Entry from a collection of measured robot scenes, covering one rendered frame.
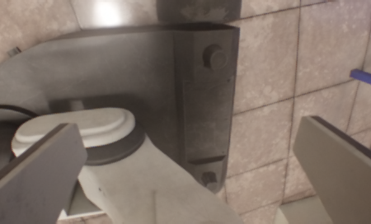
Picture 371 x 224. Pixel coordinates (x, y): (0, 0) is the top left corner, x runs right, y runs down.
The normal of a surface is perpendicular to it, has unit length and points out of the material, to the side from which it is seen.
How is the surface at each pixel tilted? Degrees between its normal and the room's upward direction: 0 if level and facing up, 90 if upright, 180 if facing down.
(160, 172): 90
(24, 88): 0
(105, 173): 90
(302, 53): 0
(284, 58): 0
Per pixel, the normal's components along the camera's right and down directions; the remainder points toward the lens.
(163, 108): 0.21, 0.47
